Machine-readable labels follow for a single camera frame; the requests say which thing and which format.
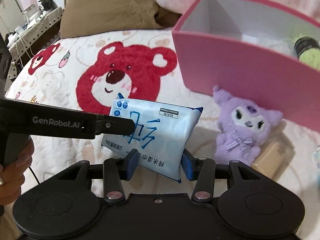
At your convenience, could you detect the black white plush cat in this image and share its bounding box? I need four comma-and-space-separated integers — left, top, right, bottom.
38, 0, 57, 11

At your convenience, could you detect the green yarn ball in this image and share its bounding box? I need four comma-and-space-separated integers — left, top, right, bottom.
292, 34, 320, 71

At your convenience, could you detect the bedside table with cloth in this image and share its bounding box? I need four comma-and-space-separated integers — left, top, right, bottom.
8, 7, 64, 81

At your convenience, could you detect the pink cardboard box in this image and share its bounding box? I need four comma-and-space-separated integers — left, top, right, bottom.
172, 0, 319, 131

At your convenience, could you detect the blue wet wipes pack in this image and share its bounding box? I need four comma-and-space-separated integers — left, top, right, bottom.
101, 94, 203, 182

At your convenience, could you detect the white cabinet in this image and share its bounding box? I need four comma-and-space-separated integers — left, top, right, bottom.
0, 0, 26, 39

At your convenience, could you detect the small tissue pack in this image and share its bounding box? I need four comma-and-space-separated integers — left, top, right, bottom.
312, 146, 320, 179

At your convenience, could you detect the clear plastic floss pick box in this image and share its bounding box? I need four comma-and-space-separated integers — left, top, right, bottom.
241, 34, 297, 57

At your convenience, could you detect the purple plush toy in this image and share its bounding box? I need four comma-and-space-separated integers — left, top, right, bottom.
213, 86, 283, 166

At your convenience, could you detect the gold foundation bottle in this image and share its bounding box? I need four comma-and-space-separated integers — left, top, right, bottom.
251, 133, 295, 180

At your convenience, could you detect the person's left hand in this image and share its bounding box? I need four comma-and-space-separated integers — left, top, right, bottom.
1, 138, 34, 206

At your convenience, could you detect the brown pillow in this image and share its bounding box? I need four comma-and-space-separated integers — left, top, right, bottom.
60, 0, 180, 38

